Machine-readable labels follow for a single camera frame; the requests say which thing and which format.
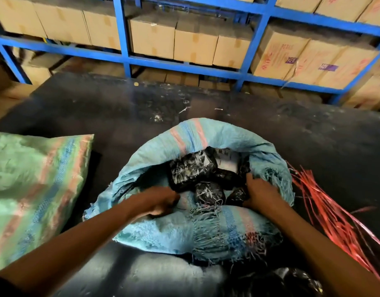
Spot pile of black packets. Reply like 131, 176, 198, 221
167, 146, 252, 207

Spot person's right hand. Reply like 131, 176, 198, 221
242, 173, 291, 215

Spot green woven sack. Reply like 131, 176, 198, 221
0, 131, 95, 275

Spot blue metal shelf rack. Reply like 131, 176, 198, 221
0, 0, 380, 106

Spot pile of brown cardboard boxes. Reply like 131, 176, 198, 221
0, 46, 66, 125

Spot tall stack of printed cartons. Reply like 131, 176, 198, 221
340, 51, 380, 111

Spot person's left hand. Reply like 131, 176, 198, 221
129, 186, 181, 220

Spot person's right forearm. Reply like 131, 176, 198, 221
265, 204, 380, 297

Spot blue woven sack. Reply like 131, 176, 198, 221
82, 117, 296, 265

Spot rows of plain taped boxes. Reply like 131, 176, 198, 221
0, 0, 254, 70

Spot person's left forearm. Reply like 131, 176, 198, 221
0, 198, 141, 297

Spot bundle of red plastic strings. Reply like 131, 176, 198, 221
286, 162, 380, 283

